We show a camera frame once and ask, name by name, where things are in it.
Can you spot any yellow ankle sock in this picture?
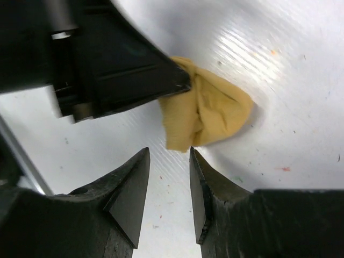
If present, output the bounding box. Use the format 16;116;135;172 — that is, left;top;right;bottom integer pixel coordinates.
159;56;254;153

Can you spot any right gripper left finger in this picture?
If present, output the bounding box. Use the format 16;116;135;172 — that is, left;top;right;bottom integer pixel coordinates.
1;148;150;257

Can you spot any aluminium frame rail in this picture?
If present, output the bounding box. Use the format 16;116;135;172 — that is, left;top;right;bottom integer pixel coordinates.
1;118;53;196

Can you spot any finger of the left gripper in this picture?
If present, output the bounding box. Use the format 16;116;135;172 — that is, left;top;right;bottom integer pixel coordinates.
1;1;191;121

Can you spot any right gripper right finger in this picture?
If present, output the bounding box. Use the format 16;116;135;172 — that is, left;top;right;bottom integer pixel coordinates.
189;148;343;257

